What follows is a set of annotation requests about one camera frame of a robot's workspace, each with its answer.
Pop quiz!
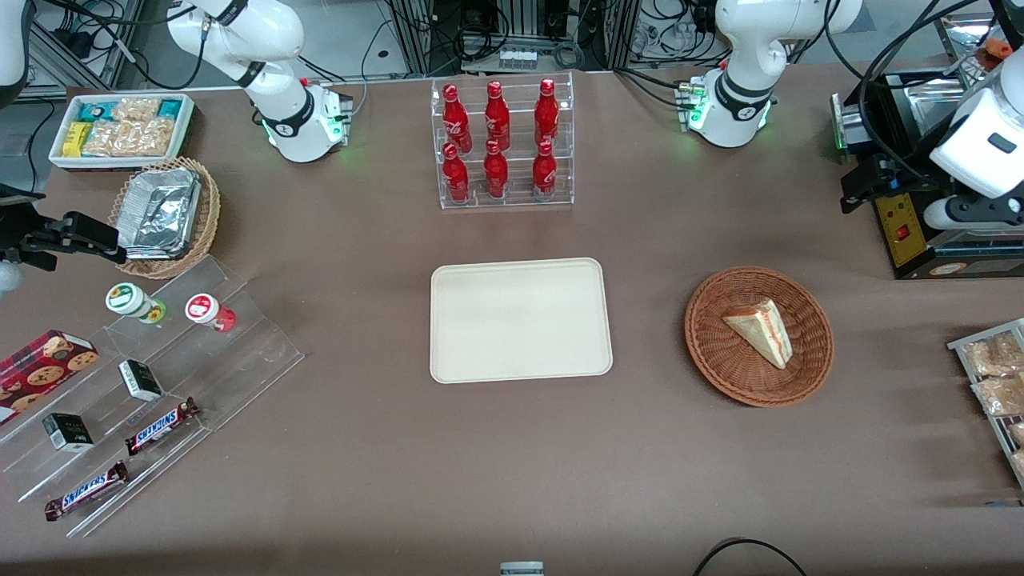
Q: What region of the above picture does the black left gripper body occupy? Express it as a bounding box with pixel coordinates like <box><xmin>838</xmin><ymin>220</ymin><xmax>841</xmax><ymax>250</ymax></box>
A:
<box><xmin>902</xmin><ymin>164</ymin><xmax>961</xmax><ymax>215</ymax></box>

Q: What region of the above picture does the red cola bottle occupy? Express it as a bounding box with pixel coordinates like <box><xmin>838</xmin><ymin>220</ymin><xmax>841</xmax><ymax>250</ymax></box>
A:
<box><xmin>534</xmin><ymin>78</ymin><xmax>560</xmax><ymax>146</ymax></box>
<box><xmin>484</xmin><ymin>80</ymin><xmax>511</xmax><ymax>150</ymax></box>
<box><xmin>442</xmin><ymin>142</ymin><xmax>471</xmax><ymax>203</ymax></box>
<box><xmin>442</xmin><ymin>83</ymin><xmax>472</xmax><ymax>151</ymax></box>
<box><xmin>532</xmin><ymin>140</ymin><xmax>558</xmax><ymax>200</ymax></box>
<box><xmin>483</xmin><ymin>138</ymin><xmax>510</xmax><ymax>199</ymax></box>

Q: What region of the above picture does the beige plastic tray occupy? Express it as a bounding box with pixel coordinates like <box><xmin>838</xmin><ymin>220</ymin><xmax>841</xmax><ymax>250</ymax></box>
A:
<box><xmin>430</xmin><ymin>257</ymin><xmax>614</xmax><ymax>385</ymax></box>

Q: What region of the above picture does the clear acrylic bottle rack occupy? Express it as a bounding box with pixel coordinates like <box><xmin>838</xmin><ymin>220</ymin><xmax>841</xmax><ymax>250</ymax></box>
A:
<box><xmin>430</xmin><ymin>70</ymin><xmax>575</xmax><ymax>210</ymax></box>

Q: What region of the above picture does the light wicker basket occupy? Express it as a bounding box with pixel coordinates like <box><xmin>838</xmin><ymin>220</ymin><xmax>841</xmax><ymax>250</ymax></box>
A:
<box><xmin>108</xmin><ymin>157</ymin><xmax>222</xmax><ymax>280</ymax></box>

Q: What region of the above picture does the red lid yogurt cup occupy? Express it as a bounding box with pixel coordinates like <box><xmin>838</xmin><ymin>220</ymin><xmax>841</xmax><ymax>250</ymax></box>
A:
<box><xmin>185</xmin><ymin>293</ymin><xmax>238</xmax><ymax>334</ymax></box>

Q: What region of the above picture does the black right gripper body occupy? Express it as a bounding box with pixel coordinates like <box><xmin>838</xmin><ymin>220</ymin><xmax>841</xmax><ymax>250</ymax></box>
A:
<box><xmin>0</xmin><ymin>186</ymin><xmax>58</xmax><ymax>271</ymax></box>

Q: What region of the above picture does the black cable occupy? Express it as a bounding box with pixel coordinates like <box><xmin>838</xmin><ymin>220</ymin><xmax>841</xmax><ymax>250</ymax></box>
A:
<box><xmin>692</xmin><ymin>538</ymin><xmax>809</xmax><ymax>576</ymax></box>

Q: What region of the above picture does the clear rice cracker bag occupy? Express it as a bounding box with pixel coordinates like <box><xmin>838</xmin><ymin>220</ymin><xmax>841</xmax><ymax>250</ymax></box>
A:
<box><xmin>112</xmin><ymin>97</ymin><xmax>162</xmax><ymax>125</ymax></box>
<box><xmin>128</xmin><ymin>118</ymin><xmax>176</xmax><ymax>158</ymax></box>
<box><xmin>83</xmin><ymin>122</ymin><xmax>134</xmax><ymax>158</ymax></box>

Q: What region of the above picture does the snickers chocolate bar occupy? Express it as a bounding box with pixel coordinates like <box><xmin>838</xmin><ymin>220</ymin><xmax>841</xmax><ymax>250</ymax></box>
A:
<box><xmin>44</xmin><ymin>460</ymin><xmax>130</xmax><ymax>522</ymax></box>
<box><xmin>125</xmin><ymin>398</ymin><xmax>200</xmax><ymax>457</ymax></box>

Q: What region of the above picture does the green lid yogurt cup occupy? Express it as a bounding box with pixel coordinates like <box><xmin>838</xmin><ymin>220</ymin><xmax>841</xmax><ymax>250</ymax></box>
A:
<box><xmin>105</xmin><ymin>282</ymin><xmax>167</xmax><ymax>325</ymax></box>

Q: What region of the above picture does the triangular sandwich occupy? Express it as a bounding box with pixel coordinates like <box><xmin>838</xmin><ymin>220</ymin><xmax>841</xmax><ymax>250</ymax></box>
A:
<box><xmin>722</xmin><ymin>298</ymin><xmax>794</xmax><ymax>370</ymax></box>

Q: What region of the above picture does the small black box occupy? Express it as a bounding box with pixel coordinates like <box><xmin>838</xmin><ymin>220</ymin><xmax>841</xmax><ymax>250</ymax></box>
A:
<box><xmin>42</xmin><ymin>413</ymin><xmax>94</xmax><ymax>454</ymax></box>
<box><xmin>118</xmin><ymin>359</ymin><xmax>164</xmax><ymax>402</ymax></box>

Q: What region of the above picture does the silver foil pack stack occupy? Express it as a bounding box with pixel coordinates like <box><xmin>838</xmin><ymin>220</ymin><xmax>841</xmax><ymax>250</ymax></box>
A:
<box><xmin>118</xmin><ymin>167</ymin><xmax>202</xmax><ymax>260</ymax></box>

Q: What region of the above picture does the white snack bin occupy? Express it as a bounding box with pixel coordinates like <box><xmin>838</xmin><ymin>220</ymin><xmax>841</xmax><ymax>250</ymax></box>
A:
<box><xmin>49</xmin><ymin>93</ymin><xmax>196</xmax><ymax>171</ymax></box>

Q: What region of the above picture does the brown wicker basket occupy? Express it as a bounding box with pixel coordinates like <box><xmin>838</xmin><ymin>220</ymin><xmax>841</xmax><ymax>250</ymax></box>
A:
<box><xmin>684</xmin><ymin>266</ymin><xmax>835</xmax><ymax>408</ymax></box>

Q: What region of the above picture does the clear acrylic stepped shelf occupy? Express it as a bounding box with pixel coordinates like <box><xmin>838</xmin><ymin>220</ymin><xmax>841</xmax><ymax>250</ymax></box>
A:
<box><xmin>0</xmin><ymin>254</ymin><xmax>305</xmax><ymax>538</ymax></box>

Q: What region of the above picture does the clear snack bag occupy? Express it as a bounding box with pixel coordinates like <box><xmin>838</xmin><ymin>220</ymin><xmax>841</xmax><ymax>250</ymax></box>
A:
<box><xmin>971</xmin><ymin>374</ymin><xmax>1024</xmax><ymax>417</ymax></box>
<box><xmin>963</xmin><ymin>333</ymin><xmax>1024</xmax><ymax>377</ymax></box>

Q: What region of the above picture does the black food warmer cabinet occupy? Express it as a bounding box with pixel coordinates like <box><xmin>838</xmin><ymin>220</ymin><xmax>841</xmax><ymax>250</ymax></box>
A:
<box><xmin>832</xmin><ymin>16</ymin><xmax>1024</xmax><ymax>281</ymax></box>

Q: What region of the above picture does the metal wire rack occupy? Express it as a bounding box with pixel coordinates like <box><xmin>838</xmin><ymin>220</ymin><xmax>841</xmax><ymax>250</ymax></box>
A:
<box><xmin>947</xmin><ymin>318</ymin><xmax>1024</xmax><ymax>489</ymax></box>

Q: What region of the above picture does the red plaid cookie box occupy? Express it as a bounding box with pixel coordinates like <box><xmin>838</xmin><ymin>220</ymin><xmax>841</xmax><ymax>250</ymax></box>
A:
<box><xmin>0</xmin><ymin>330</ymin><xmax>100</xmax><ymax>425</ymax></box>

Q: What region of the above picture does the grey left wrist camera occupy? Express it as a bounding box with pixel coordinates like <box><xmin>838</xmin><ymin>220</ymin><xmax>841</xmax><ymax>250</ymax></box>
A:
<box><xmin>924</xmin><ymin>196</ymin><xmax>1024</xmax><ymax>234</ymax></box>

